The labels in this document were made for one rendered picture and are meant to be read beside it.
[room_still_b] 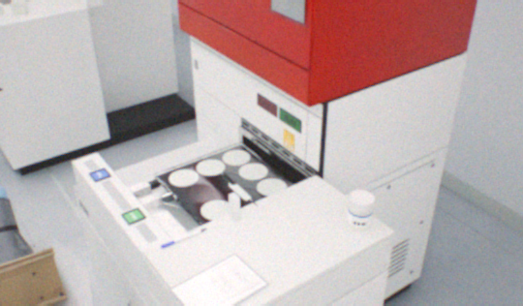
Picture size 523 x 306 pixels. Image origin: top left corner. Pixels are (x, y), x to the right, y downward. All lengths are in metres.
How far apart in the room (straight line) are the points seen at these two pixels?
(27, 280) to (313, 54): 0.98
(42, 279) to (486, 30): 2.38
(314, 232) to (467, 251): 1.64
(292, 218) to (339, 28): 0.56
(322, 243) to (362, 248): 0.11
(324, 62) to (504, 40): 1.56
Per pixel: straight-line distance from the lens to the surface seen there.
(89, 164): 1.97
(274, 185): 1.88
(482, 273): 3.04
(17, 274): 1.61
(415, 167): 2.24
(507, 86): 3.10
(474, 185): 3.43
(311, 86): 1.64
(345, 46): 1.67
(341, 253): 1.54
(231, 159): 2.01
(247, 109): 2.07
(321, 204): 1.70
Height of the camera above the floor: 2.01
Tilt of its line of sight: 33 degrees down
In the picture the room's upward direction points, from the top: straight up
